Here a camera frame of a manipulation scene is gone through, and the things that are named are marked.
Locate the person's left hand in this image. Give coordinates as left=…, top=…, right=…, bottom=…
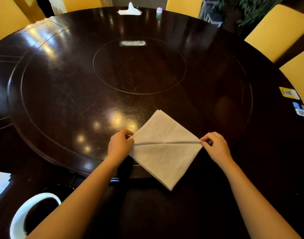
left=107, top=129, right=135, bottom=167

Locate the person's right hand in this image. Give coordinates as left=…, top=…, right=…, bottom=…
left=200, top=132, right=234, bottom=168

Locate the white cloth napkin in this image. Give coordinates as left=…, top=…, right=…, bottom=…
left=128, top=110, right=203, bottom=191

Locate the person's left forearm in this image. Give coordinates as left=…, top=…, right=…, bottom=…
left=26, top=157, right=118, bottom=239

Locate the person's right forearm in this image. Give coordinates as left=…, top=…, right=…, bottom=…
left=222, top=159, right=302, bottom=239

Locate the dark wooden lazy susan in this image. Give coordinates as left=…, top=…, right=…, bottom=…
left=7, top=35, right=253, bottom=179

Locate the white rectangular table label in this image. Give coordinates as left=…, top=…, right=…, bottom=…
left=119, top=40, right=146, bottom=47

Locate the yellow code sticker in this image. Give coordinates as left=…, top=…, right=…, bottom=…
left=279, top=87, right=301, bottom=100

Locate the blue white code sticker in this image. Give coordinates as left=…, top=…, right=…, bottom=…
left=292, top=102, right=304, bottom=118

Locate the yellow upholstered chair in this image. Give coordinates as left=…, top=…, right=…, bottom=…
left=244, top=4, right=304, bottom=63
left=62, top=0, right=103, bottom=13
left=0, top=0, right=32, bottom=45
left=166, top=0, right=203, bottom=19
left=279, top=47, right=304, bottom=115

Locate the white tissue pack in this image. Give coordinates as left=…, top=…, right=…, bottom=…
left=117, top=2, right=142, bottom=16

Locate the white-rimmed round bin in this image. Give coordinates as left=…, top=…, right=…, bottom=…
left=10, top=193, right=62, bottom=239

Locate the white paper sheet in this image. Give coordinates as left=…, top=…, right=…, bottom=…
left=0, top=170, right=12, bottom=205

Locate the green leafy plant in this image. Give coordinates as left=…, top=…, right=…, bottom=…
left=238, top=0, right=287, bottom=29

